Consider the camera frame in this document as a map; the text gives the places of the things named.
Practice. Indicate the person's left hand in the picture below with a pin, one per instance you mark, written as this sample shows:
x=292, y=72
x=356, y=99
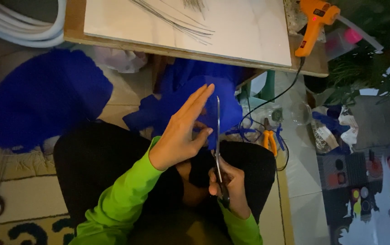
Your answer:
x=176, y=139

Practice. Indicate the person's right hand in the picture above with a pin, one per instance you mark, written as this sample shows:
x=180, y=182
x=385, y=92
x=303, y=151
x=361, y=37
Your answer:
x=234, y=185

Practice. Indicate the blue crepe paper piece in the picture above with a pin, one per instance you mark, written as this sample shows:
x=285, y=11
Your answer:
x=178, y=102

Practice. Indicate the blue paper strips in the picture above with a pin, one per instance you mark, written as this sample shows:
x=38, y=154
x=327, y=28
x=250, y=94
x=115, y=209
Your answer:
x=249, y=131

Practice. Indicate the blue crepe paper bundle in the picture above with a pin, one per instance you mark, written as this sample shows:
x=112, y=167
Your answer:
x=195, y=68

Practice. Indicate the person's black trousers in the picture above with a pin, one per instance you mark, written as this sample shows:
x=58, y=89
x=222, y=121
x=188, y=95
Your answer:
x=92, y=163

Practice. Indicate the white plastic bag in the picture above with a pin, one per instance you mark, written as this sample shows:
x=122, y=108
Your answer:
x=120, y=60

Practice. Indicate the clear glass jar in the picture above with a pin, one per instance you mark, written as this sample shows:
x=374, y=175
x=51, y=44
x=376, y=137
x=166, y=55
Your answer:
x=301, y=114

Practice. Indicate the green plastic stool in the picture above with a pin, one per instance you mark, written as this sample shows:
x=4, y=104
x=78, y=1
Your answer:
x=269, y=86

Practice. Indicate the crumpled plastic bag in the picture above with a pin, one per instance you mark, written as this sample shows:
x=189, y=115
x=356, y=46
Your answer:
x=327, y=134

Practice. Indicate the white marble tile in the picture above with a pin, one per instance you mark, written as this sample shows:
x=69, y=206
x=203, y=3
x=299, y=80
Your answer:
x=235, y=30

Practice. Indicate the dark patterned mat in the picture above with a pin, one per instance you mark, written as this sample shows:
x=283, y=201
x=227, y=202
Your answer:
x=358, y=190

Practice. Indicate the large blue crepe paper pile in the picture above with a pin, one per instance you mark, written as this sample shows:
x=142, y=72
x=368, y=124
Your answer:
x=41, y=98

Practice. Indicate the low wooden table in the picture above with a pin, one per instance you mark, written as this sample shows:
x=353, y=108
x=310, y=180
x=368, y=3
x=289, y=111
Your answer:
x=312, y=66

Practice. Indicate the cream patterned carpet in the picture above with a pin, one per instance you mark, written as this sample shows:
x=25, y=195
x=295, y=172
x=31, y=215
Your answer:
x=28, y=197

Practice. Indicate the green plant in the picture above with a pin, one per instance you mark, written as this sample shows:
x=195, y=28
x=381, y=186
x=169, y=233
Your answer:
x=368, y=71

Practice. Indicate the orange hot glue gun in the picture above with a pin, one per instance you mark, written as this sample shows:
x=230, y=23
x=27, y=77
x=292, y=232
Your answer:
x=312, y=27

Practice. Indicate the clear bag with pink item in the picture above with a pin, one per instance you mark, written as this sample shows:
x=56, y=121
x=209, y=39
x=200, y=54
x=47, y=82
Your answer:
x=346, y=39

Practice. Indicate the translucent glue stick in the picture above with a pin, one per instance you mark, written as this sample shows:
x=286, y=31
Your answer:
x=361, y=34

